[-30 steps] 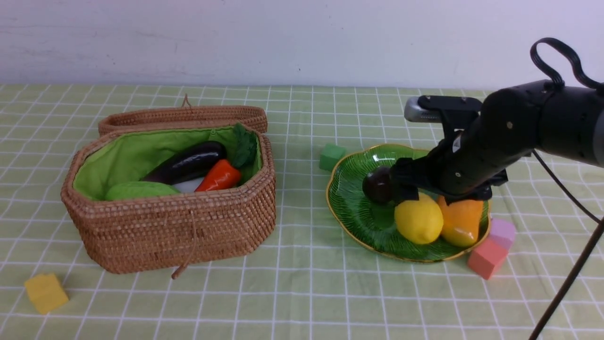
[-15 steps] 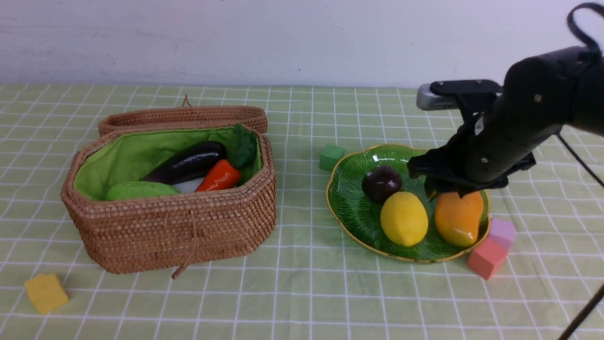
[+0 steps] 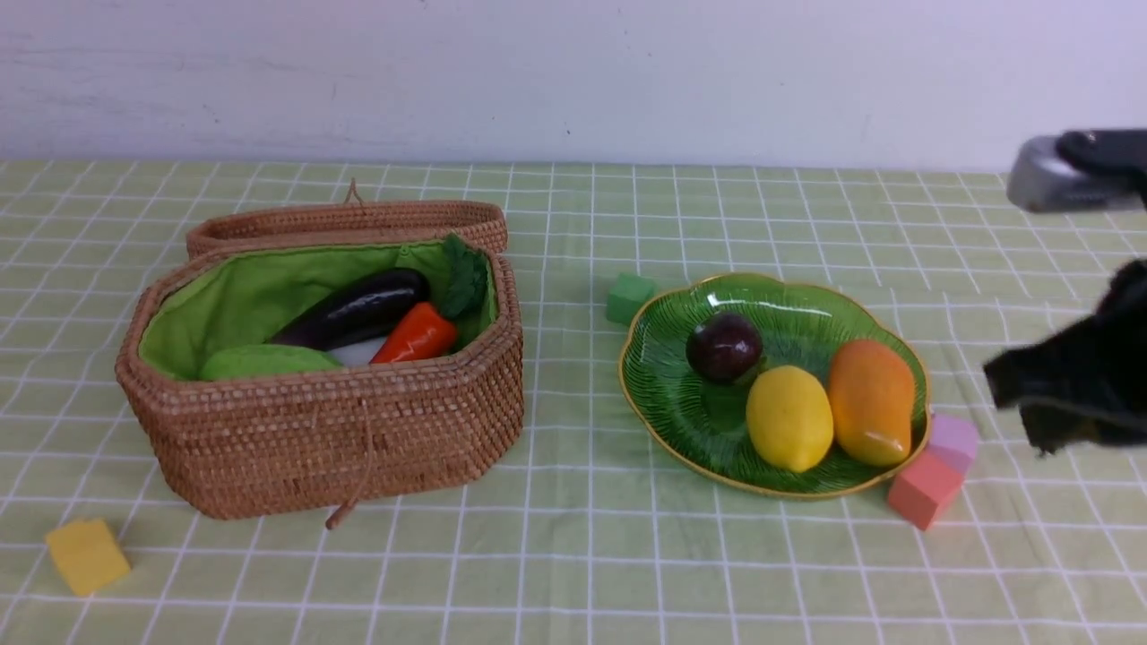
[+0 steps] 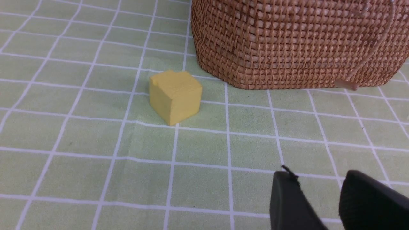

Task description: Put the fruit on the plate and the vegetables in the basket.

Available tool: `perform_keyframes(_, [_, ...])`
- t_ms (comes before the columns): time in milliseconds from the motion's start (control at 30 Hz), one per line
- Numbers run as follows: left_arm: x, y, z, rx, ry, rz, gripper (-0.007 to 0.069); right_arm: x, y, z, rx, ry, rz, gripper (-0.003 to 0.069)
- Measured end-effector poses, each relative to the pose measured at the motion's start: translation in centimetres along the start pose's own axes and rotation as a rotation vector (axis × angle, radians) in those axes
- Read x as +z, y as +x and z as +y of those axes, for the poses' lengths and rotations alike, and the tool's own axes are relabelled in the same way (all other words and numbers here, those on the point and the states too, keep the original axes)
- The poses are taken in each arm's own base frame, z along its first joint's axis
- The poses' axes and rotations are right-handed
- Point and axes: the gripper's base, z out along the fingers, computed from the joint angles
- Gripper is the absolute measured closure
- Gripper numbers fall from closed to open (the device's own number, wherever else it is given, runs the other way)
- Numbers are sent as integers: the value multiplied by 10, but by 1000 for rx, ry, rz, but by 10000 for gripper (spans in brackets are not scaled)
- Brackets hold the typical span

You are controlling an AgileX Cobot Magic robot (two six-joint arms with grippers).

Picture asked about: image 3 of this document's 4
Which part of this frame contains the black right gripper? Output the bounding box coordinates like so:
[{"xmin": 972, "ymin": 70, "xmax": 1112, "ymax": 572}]
[{"xmin": 982, "ymin": 258, "xmax": 1146, "ymax": 456}]

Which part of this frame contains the orange toy mango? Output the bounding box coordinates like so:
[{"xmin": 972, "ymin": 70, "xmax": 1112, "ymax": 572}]
[{"xmin": 827, "ymin": 339, "xmax": 915, "ymax": 467}]

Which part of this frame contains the yellow toy lemon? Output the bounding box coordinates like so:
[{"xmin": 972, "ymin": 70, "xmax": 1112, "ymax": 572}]
[{"xmin": 746, "ymin": 365, "xmax": 834, "ymax": 473}]

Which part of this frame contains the dark red passion fruit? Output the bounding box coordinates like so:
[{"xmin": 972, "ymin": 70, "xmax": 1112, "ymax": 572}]
[{"xmin": 686, "ymin": 311, "xmax": 763, "ymax": 384}]

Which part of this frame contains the orange toy carrot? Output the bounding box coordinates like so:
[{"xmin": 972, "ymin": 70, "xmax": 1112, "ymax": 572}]
[{"xmin": 370, "ymin": 233, "xmax": 487, "ymax": 365}]

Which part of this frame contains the purple toy eggplant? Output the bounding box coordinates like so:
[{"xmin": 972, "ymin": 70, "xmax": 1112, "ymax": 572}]
[{"xmin": 266, "ymin": 269, "xmax": 431, "ymax": 351}]

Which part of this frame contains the white toy radish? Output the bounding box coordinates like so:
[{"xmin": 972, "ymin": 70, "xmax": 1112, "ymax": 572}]
[{"xmin": 327, "ymin": 336, "xmax": 387, "ymax": 367}]

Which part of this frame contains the light green toy gourd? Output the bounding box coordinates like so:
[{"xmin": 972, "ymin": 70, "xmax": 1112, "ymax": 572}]
[{"xmin": 198, "ymin": 344, "xmax": 343, "ymax": 383}]

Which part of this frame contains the pink foam cube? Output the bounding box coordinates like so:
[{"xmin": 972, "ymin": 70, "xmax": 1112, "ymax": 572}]
[{"xmin": 927, "ymin": 414, "xmax": 980, "ymax": 477}]

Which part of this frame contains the coral foam block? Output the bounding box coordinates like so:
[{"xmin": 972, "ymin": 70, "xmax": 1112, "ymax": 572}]
[{"xmin": 885, "ymin": 450, "xmax": 963, "ymax": 531}]

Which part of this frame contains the green glass leaf plate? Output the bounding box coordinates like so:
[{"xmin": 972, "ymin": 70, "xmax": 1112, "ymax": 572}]
[{"xmin": 617, "ymin": 272, "xmax": 933, "ymax": 502}]

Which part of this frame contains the green foam cube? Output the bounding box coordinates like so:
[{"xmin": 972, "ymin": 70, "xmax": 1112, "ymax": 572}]
[{"xmin": 604, "ymin": 272, "xmax": 657, "ymax": 326}]

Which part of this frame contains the green checkered tablecloth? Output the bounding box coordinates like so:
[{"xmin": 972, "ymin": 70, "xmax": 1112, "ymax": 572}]
[{"xmin": 1, "ymin": 160, "xmax": 1144, "ymax": 644}]

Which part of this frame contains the wicker basket lid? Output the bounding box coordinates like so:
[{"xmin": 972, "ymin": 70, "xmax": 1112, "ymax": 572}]
[{"xmin": 185, "ymin": 180, "xmax": 509, "ymax": 258}]

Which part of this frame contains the woven wicker basket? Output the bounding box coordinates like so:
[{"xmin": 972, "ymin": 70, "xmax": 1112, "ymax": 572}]
[{"xmin": 115, "ymin": 244, "xmax": 525, "ymax": 529}]

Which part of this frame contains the yellow foam block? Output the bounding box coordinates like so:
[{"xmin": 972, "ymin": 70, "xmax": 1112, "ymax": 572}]
[{"xmin": 45, "ymin": 518, "xmax": 131, "ymax": 597}]

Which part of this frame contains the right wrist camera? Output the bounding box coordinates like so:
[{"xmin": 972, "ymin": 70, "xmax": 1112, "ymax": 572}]
[{"xmin": 1006, "ymin": 129, "xmax": 1146, "ymax": 215}]

